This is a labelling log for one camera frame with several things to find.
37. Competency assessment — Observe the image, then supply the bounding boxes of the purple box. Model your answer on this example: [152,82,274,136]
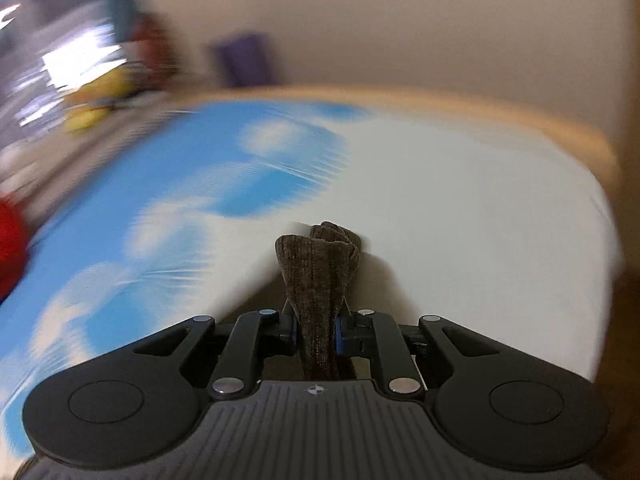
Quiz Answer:
[211,32,275,89]

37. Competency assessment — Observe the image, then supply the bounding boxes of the dark olive corduroy pants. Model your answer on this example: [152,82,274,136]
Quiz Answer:
[274,220,364,382]

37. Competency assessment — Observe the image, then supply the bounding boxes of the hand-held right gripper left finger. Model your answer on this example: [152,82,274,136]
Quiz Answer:
[132,310,301,401]

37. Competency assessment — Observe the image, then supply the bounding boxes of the red folded blanket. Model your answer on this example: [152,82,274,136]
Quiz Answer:
[0,199,30,303]

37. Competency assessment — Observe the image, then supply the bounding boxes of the yellow plush toy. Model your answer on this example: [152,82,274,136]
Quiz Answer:
[64,105,112,133]
[75,66,138,106]

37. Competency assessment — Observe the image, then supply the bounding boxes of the red cushion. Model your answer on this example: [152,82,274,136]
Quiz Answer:
[131,12,178,93]

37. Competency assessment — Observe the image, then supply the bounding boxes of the blue and white bed sheet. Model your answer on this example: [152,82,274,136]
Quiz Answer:
[0,97,626,461]

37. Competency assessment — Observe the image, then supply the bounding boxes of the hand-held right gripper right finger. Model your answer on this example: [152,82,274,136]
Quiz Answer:
[335,309,507,401]

